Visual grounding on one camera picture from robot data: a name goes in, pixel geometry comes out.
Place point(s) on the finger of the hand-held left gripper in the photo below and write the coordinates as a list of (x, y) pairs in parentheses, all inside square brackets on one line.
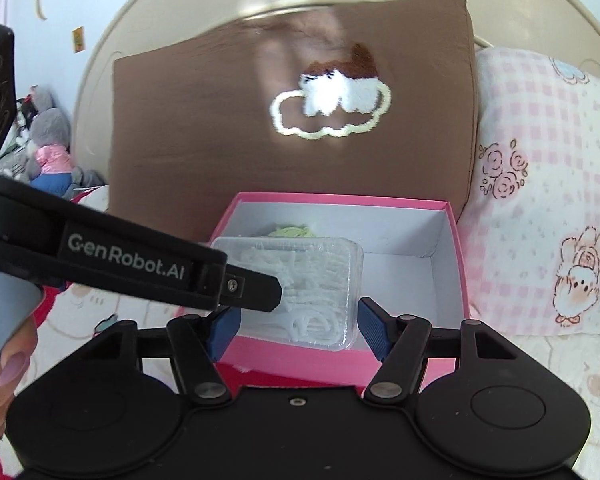
[(252, 290)]

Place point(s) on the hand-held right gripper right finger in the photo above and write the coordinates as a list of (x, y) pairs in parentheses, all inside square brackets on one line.
[(372, 327)]

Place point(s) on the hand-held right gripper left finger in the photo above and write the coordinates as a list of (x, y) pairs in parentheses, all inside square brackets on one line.
[(225, 332)]

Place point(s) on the pink cardboard box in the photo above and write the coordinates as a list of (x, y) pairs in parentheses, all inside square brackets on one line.
[(405, 290)]

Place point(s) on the clear plastic floss pick box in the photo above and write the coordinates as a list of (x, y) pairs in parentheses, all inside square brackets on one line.
[(320, 280)]

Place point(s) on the green yarn ball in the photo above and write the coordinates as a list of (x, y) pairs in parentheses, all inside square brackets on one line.
[(290, 232)]

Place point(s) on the grey plush toy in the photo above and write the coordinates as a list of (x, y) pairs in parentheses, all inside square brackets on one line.
[(50, 127)]

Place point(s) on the brown embroidered pillow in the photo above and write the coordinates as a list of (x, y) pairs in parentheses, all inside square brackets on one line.
[(205, 135)]

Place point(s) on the pink checked pillow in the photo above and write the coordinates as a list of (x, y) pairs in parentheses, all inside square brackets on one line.
[(530, 210)]

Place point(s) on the bear printed blanket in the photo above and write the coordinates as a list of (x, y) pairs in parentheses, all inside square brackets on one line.
[(580, 370)]

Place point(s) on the cream bed headboard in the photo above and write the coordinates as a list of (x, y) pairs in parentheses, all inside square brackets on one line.
[(145, 10)]

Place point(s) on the yellow wall sticker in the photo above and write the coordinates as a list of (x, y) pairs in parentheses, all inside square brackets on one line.
[(78, 39)]

